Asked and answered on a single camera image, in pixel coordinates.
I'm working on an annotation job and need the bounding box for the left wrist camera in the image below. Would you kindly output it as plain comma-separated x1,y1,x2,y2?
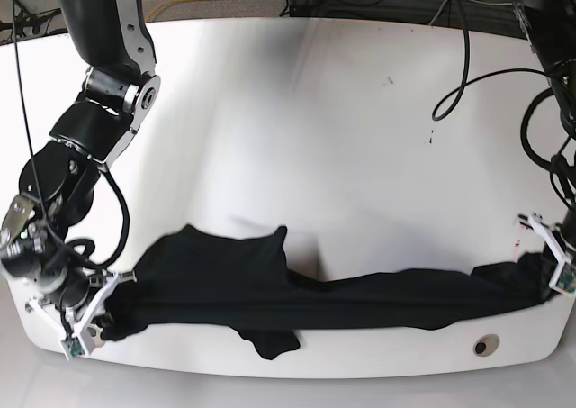
549,263,575,295

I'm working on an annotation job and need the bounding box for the right table grommet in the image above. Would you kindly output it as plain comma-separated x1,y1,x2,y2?
473,334,500,358

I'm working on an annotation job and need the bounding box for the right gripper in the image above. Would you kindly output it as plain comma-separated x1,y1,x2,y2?
1,195,135,354

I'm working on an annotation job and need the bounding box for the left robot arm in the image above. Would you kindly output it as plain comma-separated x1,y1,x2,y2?
514,0,575,250

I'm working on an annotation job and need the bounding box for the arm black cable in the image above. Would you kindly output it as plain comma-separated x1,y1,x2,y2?
67,168,131,269
430,0,554,122

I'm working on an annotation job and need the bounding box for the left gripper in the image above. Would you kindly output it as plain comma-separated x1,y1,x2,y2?
517,213,575,264

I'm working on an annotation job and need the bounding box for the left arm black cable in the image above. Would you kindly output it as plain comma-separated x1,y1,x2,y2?
430,0,554,122

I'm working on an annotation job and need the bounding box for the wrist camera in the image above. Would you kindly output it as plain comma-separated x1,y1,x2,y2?
549,263,575,295
60,338,86,360

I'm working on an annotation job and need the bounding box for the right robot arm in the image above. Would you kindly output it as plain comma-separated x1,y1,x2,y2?
1,0,161,358

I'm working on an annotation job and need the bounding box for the black T-shirt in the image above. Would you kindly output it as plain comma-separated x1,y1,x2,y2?
102,225,554,360

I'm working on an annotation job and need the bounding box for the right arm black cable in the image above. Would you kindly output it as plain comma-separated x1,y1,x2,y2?
67,168,131,269

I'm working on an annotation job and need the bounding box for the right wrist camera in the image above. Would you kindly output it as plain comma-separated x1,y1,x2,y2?
60,338,86,360

